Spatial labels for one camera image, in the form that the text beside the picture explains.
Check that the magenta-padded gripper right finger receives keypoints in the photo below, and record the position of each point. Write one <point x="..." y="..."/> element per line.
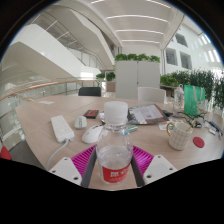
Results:
<point x="160" y="168"/>

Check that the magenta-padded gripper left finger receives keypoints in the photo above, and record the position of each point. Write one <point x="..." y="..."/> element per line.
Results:
<point x="65" y="170"/>

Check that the clear red-labelled water bottle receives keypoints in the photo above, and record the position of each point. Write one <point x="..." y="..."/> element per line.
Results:
<point x="114" y="150"/>

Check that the white grid-patterned mug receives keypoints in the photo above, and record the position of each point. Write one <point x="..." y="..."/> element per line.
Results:
<point x="179" y="138"/>

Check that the white power strip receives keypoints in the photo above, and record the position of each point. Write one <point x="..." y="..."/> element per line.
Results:
<point x="61" y="128"/>

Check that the colourful sticker sheet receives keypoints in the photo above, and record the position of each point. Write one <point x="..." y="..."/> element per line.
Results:
<point x="162" y="126"/>

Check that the white computer mouse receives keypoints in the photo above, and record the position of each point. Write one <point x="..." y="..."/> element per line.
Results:
<point x="90" y="135"/>

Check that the small green-blue pack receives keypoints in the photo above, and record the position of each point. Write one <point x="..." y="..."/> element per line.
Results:
<point x="133" y="128"/>

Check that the printed booklet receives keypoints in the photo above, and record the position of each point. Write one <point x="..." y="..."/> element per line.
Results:
<point x="146" y="114"/>

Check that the red and black small box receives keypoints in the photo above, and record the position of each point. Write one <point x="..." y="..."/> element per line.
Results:
<point x="91" y="114"/>

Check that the white paper sheet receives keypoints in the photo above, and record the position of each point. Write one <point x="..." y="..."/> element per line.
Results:
<point x="46" y="102"/>

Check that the white chair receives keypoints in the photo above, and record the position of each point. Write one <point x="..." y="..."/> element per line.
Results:
<point x="150" y="95"/>

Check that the green tote bag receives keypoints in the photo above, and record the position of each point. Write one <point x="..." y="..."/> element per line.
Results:
<point x="191" y="100"/>

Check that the black chair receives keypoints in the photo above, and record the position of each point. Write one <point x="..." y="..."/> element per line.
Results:
<point x="89" y="92"/>

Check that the white cabinet with plants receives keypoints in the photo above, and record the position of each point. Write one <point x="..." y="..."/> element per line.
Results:
<point x="136" y="80"/>

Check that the green hedge row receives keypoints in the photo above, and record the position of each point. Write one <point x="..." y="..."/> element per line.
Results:
<point x="200" y="83"/>

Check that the wooden planter with plants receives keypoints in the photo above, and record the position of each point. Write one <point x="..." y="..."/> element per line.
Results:
<point x="110" y="86"/>

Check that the ceiling light strips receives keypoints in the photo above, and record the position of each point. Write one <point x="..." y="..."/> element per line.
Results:
<point x="140" y="31"/>

